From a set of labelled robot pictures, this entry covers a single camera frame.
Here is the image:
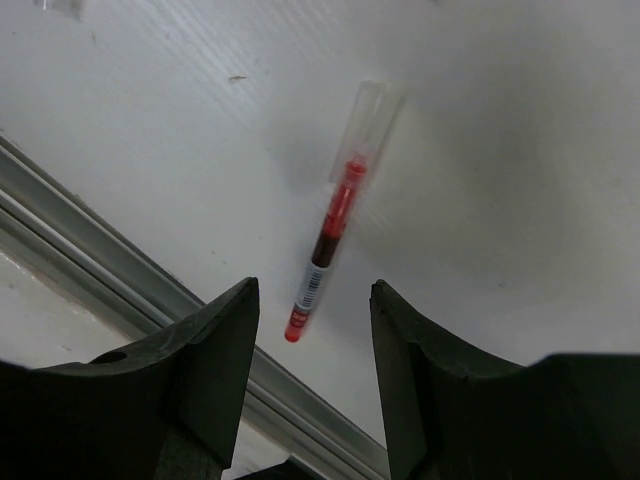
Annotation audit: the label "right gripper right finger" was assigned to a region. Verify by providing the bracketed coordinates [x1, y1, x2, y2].
[370, 281, 639, 479]

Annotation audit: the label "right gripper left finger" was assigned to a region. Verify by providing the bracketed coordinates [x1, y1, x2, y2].
[1, 278, 259, 479]

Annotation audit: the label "red gel pen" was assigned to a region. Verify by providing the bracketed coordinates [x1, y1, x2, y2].
[284, 81, 402, 343]

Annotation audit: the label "aluminium frame rail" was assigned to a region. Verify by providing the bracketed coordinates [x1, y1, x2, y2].
[1, 139, 390, 479]

